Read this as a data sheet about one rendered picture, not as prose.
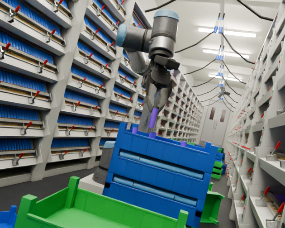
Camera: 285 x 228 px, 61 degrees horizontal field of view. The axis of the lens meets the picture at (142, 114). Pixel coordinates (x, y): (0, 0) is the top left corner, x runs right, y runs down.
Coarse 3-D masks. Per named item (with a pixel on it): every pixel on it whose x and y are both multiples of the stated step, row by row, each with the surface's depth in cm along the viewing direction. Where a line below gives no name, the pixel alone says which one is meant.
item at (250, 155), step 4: (248, 144) 185; (252, 144) 184; (256, 144) 183; (256, 148) 128; (248, 152) 167; (252, 152) 159; (256, 152) 128; (248, 156) 168; (252, 156) 144; (252, 160) 146
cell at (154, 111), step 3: (153, 108) 76; (156, 108) 76; (153, 111) 76; (156, 111) 76; (153, 114) 76; (156, 114) 76; (153, 117) 76; (156, 117) 77; (150, 120) 76; (153, 120) 76; (150, 123) 76; (153, 123) 76; (150, 126) 76; (153, 126) 76
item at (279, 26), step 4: (284, 12) 160; (284, 16) 160; (280, 20) 170; (284, 20) 171; (276, 24) 186; (280, 24) 171; (284, 24) 177; (276, 28) 183; (280, 28) 184; (276, 32) 184
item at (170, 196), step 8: (120, 176) 77; (128, 184) 74; (136, 184) 74; (144, 184) 75; (152, 192) 72; (160, 192) 72; (168, 192) 72; (176, 200) 71; (184, 200) 71; (192, 200) 70
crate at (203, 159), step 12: (120, 132) 75; (120, 144) 74; (132, 144) 74; (144, 144) 73; (156, 144) 72; (168, 144) 72; (156, 156) 72; (168, 156) 71; (180, 156) 71; (192, 156) 70; (204, 156) 70; (192, 168) 70; (204, 168) 69
